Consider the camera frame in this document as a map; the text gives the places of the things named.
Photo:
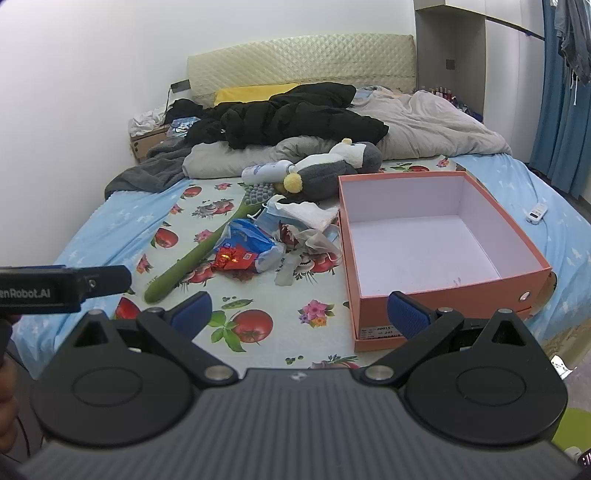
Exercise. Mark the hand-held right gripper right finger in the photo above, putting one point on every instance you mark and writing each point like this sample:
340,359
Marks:
406,316

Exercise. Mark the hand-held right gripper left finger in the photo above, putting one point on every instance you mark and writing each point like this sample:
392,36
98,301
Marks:
194,310

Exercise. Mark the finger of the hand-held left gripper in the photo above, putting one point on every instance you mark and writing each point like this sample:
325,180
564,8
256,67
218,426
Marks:
108,279

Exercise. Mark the orange shoe box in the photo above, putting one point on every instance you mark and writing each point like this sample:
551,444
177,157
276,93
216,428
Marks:
415,240

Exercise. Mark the blue snack packet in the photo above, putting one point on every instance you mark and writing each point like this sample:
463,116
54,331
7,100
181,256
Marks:
249,237

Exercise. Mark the white foam net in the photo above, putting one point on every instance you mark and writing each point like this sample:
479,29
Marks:
286,272

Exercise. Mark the blue face mask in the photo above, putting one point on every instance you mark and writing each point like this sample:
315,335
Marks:
268,219

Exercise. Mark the brown printed candy packet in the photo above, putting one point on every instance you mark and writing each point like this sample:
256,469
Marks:
288,233

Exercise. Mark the light blue towel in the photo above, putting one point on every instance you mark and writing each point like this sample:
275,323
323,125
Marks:
92,240

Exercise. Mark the red snack packet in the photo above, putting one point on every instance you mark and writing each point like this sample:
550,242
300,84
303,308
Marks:
233,261

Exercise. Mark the green massage hammer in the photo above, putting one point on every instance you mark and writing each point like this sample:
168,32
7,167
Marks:
203,244

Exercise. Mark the tomato print mat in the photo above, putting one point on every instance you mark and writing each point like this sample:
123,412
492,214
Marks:
258,295

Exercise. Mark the clear plastic packet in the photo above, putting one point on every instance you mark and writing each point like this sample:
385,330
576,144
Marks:
318,249

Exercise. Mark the dark grey blanket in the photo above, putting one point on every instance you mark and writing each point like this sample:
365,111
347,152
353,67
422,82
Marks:
143,173

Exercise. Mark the cardboard box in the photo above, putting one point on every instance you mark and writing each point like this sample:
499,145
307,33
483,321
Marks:
145,145

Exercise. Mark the white face mask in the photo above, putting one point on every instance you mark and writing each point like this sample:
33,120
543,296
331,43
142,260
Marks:
304,212

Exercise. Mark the white spray bottle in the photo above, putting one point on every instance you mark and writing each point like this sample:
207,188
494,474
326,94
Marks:
268,171

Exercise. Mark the white crumpled cloth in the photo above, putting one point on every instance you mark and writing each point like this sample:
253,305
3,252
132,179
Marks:
145,122

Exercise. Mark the white paper scrap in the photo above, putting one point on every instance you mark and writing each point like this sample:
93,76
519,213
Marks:
561,367

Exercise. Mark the grey penguin plush toy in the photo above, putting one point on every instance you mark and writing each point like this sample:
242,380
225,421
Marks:
332,168

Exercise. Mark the white remote control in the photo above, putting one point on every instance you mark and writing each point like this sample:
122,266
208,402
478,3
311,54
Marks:
536,213

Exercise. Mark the blue patterned packet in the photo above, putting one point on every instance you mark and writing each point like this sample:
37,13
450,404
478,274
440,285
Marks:
182,127

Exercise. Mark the black cloth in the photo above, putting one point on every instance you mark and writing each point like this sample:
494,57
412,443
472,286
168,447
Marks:
184,110

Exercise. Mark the beige duvet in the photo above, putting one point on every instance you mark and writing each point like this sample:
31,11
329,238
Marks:
434,124

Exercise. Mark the lime green object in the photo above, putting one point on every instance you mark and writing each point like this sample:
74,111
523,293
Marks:
575,434

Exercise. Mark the black jacket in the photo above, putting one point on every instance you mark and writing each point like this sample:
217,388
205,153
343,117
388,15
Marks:
286,115

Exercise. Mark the yellow pillow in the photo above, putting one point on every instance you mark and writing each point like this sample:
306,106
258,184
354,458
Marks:
249,92

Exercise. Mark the row of small bottles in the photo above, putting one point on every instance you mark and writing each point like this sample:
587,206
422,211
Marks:
441,92

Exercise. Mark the black phone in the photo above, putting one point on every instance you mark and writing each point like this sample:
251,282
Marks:
585,459

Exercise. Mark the blue curtain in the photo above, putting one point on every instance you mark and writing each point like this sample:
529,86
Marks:
558,129

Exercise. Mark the cream quilted headboard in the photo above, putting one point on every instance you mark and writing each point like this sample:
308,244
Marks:
300,60

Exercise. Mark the white wardrobe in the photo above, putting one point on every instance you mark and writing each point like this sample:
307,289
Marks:
450,41

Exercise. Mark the grey hanging garment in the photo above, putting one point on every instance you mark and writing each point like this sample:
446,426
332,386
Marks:
575,37

